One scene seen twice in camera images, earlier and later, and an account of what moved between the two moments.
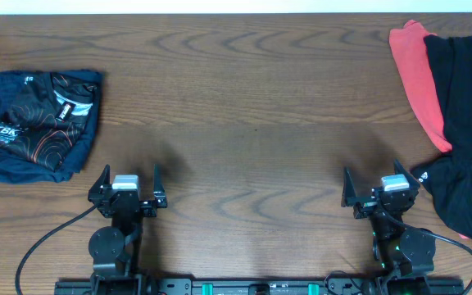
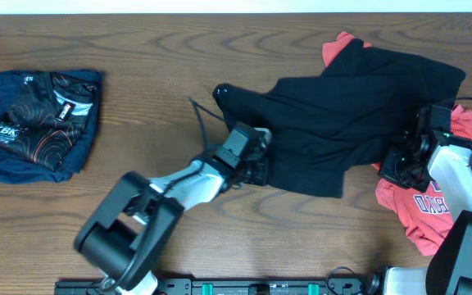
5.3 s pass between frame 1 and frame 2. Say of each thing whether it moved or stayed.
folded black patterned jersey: stayed
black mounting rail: stayed
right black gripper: moved
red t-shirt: moved
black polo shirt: moved
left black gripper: moved
